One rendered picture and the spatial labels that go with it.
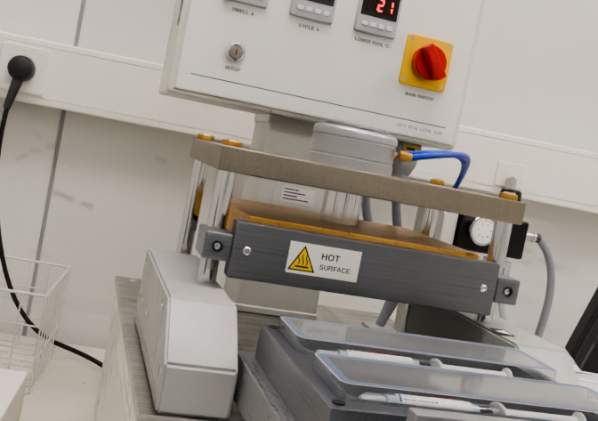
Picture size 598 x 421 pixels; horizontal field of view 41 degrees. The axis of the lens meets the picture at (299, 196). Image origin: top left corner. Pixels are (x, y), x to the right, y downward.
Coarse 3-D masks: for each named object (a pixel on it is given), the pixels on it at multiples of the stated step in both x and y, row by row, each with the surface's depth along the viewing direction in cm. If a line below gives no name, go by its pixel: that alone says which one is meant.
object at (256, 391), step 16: (240, 352) 56; (240, 368) 55; (256, 368) 53; (240, 384) 54; (256, 384) 50; (240, 400) 53; (256, 400) 49; (272, 400) 47; (256, 416) 49; (272, 416) 45; (288, 416) 45; (416, 416) 36; (432, 416) 36; (448, 416) 37; (464, 416) 37; (480, 416) 38
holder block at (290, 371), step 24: (264, 336) 54; (264, 360) 53; (288, 360) 48; (312, 360) 48; (288, 384) 47; (312, 384) 43; (312, 408) 42; (336, 408) 40; (360, 408) 40; (384, 408) 41; (408, 408) 42
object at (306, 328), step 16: (288, 320) 53; (304, 320) 54; (304, 336) 50; (320, 336) 51; (336, 336) 51; (352, 336) 52; (368, 336) 53; (384, 336) 54; (400, 336) 55; (416, 336) 56; (432, 352) 52; (448, 352) 53; (464, 352) 54; (480, 352) 55; (496, 352) 56; (512, 352) 57; (544, 368) 54
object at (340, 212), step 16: (336, 192) 73; (240, 208) 69; (256, 208) 72; (272, 208) 76; (288, 208) 80; (336, 208) 73; (352, 208) 73; (288, 224) 65; (304, 224) 65; (320, 224) 68; (336, 224) 71; (352, 224) 74; (368, 224) 79; (384, 224) 84; (368, 240) 67; (384, 240) 67; (400, 240) 68; (416, 240) 71; (432, 240) 75; (464, 256) 69
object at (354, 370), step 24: (336, 360) 45; (360, 360) 46; (360, 384) 41; (384, 384) 42; (408, 384) 43; (432, 384) 44; (456, 384) 45; (480, 384) 46; (504, 384) 48; (528, 384) 49; (552, 384) 50; (576, 408) 45
